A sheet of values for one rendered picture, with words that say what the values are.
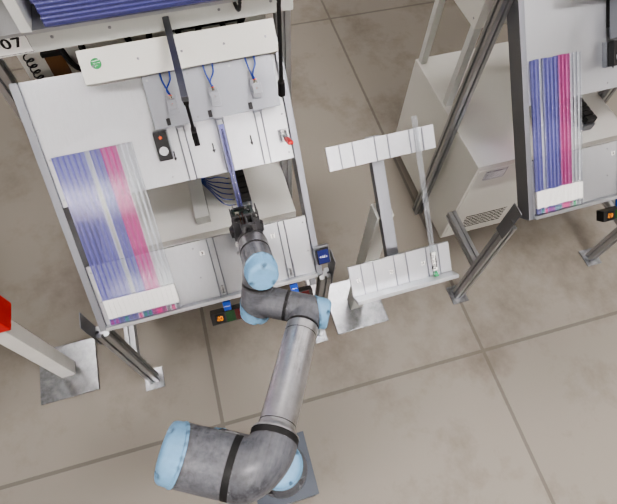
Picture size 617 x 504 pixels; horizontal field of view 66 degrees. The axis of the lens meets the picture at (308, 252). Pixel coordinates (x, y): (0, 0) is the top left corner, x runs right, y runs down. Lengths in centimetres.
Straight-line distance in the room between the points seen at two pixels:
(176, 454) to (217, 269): 69
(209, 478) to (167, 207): 114
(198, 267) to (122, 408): 95
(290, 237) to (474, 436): 122
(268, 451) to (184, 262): 73
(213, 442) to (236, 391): 124
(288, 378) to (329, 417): 114
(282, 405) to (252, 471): 14
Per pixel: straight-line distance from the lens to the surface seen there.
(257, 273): 105
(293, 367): 102
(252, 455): 92
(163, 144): 136
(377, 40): 348
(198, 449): 93
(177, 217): 180
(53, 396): 236
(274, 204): 178
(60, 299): 253
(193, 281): 150
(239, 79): 135
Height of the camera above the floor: 210
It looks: 62 degrees down
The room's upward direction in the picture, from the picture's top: 3 degrees clockwise
